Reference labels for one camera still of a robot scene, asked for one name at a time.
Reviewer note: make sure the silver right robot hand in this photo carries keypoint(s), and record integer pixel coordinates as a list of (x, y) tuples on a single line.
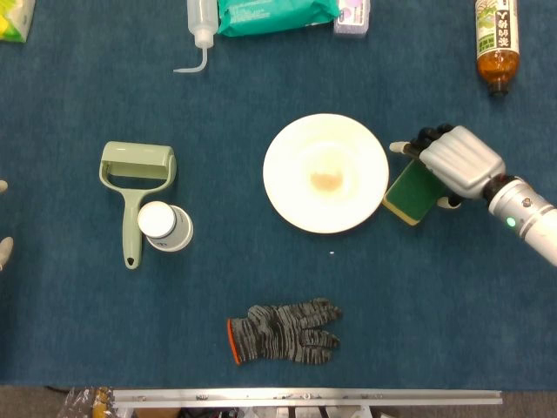
[(461, 161)]

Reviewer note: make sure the green yellow sponge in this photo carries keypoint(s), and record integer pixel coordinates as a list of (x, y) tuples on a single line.
[(411, 196)]

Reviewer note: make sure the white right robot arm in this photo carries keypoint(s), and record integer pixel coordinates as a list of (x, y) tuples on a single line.
[(531, 217)]

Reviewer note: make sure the white round plate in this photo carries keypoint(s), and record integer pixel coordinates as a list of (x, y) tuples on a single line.
[(304, 143)]

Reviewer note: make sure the brown tea bottle green label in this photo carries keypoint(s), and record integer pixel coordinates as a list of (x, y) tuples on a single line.
[(496, 65)]

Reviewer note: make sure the teal table cloth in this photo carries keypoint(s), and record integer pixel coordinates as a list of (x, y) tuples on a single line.
[(413, 305)]

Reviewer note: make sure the small clear plastic box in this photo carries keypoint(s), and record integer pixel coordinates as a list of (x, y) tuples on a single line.
[(352, 24)]

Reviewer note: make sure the green wet wipes pack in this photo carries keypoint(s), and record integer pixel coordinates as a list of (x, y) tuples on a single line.
[(270, 15)]

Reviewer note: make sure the grey black knit glove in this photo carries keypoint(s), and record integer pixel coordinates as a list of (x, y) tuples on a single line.
[(283, 335)]

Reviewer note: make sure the clear squeeze wash bottle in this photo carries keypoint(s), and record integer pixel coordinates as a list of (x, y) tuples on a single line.
[(202, 17)]

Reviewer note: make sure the white paper cup blue band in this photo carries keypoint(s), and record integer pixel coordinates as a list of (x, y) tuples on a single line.
[(156, 220)]

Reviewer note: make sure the pale green lint roller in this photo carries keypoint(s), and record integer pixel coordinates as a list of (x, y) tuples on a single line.
[(135, 157)]

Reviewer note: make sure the clear plastic bag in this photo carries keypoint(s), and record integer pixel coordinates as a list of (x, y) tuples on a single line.
[(82, 402)]

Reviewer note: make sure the yellow green tissue pack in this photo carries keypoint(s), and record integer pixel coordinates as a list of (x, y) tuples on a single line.
[(13, 22)]

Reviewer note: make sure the aluminium rail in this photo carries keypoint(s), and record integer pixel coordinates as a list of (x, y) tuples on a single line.
[(304, 397)]

